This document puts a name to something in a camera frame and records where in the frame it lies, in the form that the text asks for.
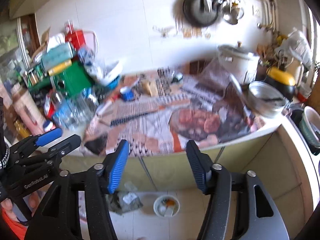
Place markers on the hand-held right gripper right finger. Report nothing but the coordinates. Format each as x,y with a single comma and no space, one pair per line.
197,166

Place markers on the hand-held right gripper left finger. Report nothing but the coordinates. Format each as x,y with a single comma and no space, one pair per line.
118,166

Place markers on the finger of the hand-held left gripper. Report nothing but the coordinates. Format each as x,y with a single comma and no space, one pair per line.
48,136
65,146

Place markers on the orange peel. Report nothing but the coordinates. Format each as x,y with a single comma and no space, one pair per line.
170,201

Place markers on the white floor bowl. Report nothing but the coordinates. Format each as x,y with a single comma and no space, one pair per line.
157,201

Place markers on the white mesh bag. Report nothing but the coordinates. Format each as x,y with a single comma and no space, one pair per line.
170,213

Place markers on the person's left forearm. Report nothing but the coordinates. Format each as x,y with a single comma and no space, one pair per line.
12,223

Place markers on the person's left hand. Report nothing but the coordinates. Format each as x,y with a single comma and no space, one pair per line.
6,205

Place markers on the white jar red label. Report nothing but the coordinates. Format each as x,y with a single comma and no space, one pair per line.
49,125

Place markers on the yellow bottle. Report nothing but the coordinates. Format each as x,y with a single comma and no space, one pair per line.
21,130

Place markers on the clear plastic bottle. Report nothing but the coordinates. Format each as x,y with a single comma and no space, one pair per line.
63,111

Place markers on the pink patterned thermos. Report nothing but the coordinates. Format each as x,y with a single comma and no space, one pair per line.
27,110

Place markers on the crumpled bag on floor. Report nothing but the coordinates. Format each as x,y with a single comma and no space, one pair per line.
130,201

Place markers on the clear glass jar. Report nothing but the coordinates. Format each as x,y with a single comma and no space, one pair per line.
86,106

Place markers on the newspaper sheets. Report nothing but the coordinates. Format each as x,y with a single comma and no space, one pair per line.
160,130

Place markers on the green box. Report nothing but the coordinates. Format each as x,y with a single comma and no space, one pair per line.
75,80

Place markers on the blue cup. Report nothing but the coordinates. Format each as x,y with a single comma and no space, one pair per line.
127,93

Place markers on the teal tissue box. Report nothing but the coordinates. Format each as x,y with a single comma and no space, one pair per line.
57,55

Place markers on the white blue colander bowl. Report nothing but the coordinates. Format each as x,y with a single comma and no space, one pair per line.
110,73

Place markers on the metal pot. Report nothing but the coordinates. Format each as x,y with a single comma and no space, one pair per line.
265,105

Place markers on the brown cardboard box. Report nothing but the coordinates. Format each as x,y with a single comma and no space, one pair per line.
42,42

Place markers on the glass sliding door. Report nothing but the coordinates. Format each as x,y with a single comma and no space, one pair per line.
12,47

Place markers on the red tin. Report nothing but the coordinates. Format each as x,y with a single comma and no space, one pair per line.
76,38

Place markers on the white rice cooker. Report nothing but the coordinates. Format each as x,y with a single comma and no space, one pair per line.
240,65

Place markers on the steel double sink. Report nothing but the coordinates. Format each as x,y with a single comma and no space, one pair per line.
297,120

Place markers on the white green basin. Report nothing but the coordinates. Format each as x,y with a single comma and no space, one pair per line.
310,127

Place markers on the black pot yellow lid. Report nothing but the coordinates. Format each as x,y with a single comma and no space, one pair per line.
281,78

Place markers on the stack of small bowls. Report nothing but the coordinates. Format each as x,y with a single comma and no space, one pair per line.
303,96

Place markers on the white thermos jug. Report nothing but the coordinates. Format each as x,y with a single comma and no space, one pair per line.
296,71

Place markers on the black frying pan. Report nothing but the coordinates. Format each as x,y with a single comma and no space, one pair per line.
200,10

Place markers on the white plastic bag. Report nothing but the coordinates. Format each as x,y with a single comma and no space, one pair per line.
296,45

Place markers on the wall water pipes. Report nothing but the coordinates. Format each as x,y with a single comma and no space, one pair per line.
270,12

